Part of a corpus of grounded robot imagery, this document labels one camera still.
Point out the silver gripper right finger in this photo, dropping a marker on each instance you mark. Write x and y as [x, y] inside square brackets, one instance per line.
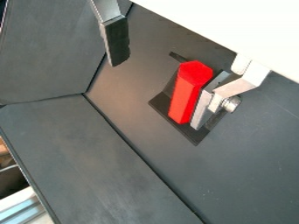
[221, 94]

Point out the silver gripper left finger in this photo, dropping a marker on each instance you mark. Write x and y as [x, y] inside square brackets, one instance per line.
[114, 30]

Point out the red hexagon prism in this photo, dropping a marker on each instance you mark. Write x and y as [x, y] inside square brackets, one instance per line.
[193, 76]

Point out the black curved holder stand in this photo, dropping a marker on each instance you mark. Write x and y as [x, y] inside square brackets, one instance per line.
[161, 103]

